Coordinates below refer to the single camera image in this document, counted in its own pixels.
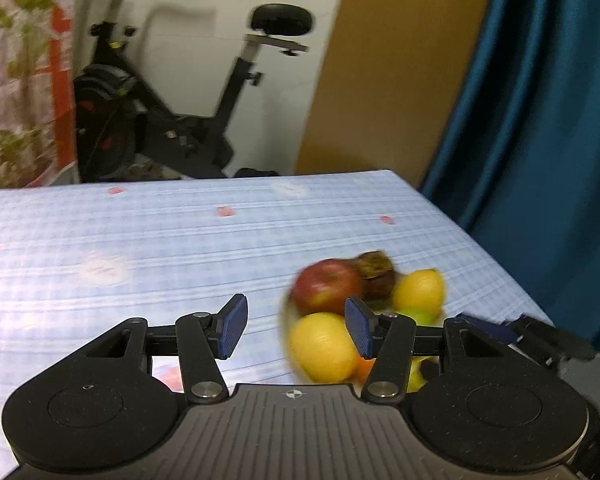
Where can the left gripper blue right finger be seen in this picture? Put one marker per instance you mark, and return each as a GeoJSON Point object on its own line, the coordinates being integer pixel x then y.
{"type": "Point", "coordinates": [389, 339]}

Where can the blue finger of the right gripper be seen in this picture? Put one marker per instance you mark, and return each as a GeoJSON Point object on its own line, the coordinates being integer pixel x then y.
{"type": "Point", "coordinates": [501, 332]}
{"type": "Point", "coordinates": [549, 345]}

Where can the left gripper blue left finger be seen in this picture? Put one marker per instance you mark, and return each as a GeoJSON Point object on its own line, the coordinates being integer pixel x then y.
{"type": "Point", "coordinates": [202, 339]}

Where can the orange tangerine front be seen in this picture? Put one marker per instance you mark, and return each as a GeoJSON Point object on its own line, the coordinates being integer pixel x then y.
{"type": "Point", "coordinates": [362, 370]}

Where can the yellow lemon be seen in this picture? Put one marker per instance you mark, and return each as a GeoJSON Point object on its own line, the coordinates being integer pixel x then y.
{"type": "Point", "coordinates": [423, 290]}
{"type": "Point", "coordinates": [322, 348]}

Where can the dark purple mangosteen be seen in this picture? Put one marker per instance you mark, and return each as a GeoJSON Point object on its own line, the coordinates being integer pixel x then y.
{"type": "Point", "coordinates": [378, 275]}

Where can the red apple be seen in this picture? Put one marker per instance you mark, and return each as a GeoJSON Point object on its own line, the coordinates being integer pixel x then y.
{"type": "Point", "coordinates": [325, 286]}

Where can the yellow green round fruit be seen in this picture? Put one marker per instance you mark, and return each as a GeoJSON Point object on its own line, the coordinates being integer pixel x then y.
{"type": "Point", "coordinates": [422, 371]}

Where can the beige round plate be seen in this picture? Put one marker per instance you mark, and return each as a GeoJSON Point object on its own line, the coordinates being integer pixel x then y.
{"type": "Point", "coordinates": [290, 315]}

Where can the blue curtain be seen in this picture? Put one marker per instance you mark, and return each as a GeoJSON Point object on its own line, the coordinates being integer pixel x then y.
{"type": "Point", "coordinates": [518, 167]}

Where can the blue plaid tablecloth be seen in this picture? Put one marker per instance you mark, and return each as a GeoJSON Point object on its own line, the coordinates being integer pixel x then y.
{"type": "Point", "coordinates": [76, 260]}

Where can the wooden door panel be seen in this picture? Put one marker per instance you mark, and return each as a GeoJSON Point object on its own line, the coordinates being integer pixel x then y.
{"type": "Point", "coordinates": [389, 80]}

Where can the printed backdrop cloth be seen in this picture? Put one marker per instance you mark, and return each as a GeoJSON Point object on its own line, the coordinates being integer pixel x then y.
{"type": "Point", "coordinates": [37, 106]}

